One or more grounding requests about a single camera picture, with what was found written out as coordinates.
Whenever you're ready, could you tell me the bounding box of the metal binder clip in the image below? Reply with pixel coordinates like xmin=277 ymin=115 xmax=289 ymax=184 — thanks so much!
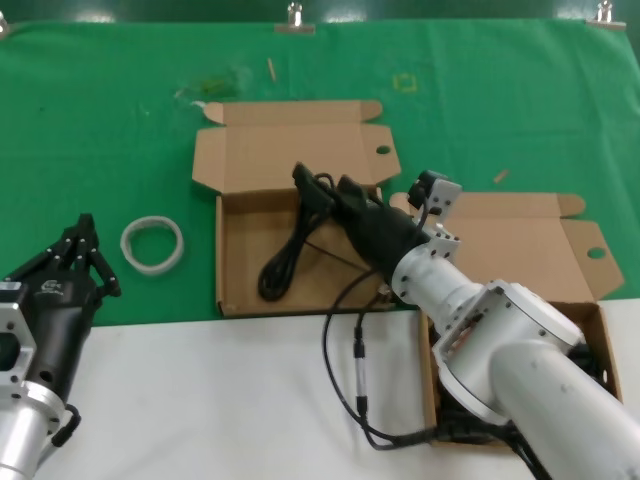
xmin=584 ymin=1 xmax=627 ymax=32
xmin=273 ymin=2 xmax=316 ymax=35

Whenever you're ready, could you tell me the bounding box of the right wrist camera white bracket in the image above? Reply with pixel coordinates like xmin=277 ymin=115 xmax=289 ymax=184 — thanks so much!
xmin=407 ymin=169 xmax=464 ymax=222

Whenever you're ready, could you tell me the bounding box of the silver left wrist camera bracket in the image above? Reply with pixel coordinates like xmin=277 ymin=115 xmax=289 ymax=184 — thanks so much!
xmin=0 ymin=282 xmax=39 ymax=401

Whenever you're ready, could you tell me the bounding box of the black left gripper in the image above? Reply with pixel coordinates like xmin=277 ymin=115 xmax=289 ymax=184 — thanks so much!
xmin=2 ymin=213 xmax=123 ymax=404

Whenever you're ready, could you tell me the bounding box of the open cardboard box round hole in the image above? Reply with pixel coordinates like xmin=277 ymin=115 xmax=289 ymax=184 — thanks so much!
xmin=191 ymin=99 xmax=403 ymax=319

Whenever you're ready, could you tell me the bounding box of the green table cloth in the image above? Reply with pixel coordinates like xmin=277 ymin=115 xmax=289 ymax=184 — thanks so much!
xmin=0 ymin=18 xmax=640 ymax=331

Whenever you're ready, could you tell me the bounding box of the pile of black cables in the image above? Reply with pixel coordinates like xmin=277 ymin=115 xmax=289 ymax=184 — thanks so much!
xmin=322 ymin=264 xmax=551 ymax=480

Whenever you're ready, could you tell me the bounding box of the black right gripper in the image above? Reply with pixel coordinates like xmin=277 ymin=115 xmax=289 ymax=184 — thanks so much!
xmin=292 ymin=162 xmax=432 ymax=277

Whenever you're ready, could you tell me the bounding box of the open cardboard box oval hole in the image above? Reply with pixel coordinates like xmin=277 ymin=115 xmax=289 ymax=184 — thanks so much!
xmin=387 ymin=191 xmax=626 ymax=449

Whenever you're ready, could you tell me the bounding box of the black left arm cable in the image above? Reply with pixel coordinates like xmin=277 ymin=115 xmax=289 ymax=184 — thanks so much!
xmin=49 ymin=402 xmax=82 ymax=449

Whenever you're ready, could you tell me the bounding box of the white tape roll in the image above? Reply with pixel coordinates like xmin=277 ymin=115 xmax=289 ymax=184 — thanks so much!
xmin=119 ymin=215 xmax=185 ymax=277

